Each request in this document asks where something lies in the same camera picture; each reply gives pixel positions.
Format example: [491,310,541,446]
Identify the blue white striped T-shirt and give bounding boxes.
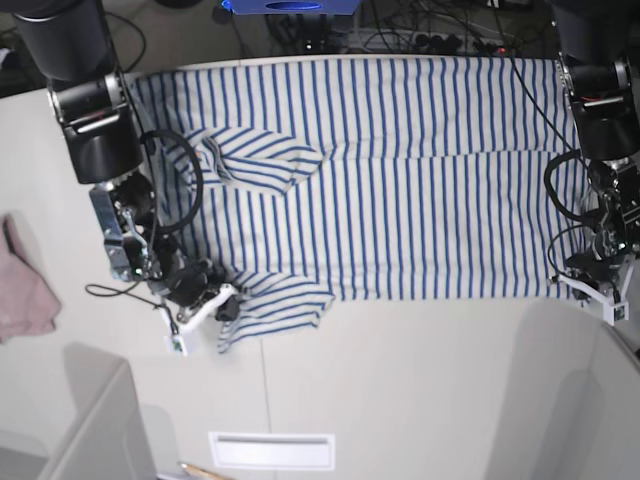
[131,56,584,352]

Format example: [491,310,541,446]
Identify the pink folded cloth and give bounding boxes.
[1,215,61,343]

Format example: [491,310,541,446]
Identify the wooden stick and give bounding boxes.
[178,462,226,480]

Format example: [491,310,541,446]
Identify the white rectangular table inset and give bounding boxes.
[209,432,336,471]

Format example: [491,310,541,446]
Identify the blue box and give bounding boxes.
[221,0,361,15]

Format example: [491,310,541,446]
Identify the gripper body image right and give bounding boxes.
[552,251,635,303]

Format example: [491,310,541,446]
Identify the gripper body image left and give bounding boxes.
[159,260,238,325]

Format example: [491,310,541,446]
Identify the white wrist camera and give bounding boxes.
[602,302,630,326]
[164,334,198,357]

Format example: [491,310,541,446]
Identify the power strip with cables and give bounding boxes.
[344,29,521,57]

